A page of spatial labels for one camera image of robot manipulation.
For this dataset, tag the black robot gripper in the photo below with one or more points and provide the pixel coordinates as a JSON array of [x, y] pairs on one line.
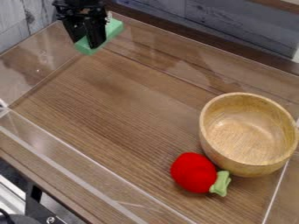
[[93, 11]]

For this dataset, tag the green rectangular block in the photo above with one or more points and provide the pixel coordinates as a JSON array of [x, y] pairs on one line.
[[114, 28]]

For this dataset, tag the light wooden bowl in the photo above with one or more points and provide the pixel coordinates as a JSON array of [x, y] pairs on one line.
[[249, 134]]

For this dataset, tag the red plush tomato toy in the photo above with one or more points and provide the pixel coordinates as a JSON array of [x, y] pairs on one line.
[[197, 175]]

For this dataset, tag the black table clamp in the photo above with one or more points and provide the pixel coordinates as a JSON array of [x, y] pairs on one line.
[[35, 209]]

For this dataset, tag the clear acrylic tray wall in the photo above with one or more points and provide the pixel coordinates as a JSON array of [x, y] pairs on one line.
[[86, 186]]

